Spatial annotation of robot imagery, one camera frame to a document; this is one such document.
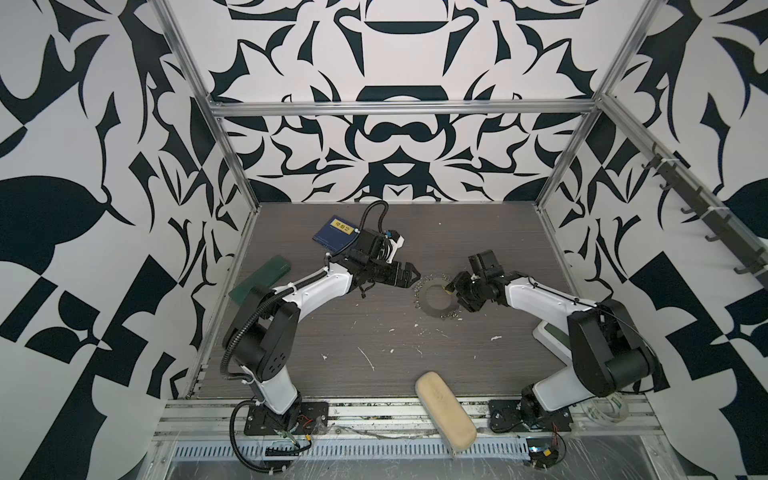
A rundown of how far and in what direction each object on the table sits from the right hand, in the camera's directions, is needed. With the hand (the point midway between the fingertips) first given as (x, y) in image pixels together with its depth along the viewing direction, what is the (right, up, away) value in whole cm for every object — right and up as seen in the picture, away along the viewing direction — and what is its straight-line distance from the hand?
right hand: (450, 288), depth 91 cm
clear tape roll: (+37, -28, -14) cm, 49 cm away
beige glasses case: (-4, -28, -20) cm, 35 cm away
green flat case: (-58, +3, +6) cm, 58 cm away
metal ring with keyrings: (-8, -4, +5) cm, 10 cm away
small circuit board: (+17, -35, -20) cm, 44 cm away
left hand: (-12, +6, -5) cm, 15 cm away
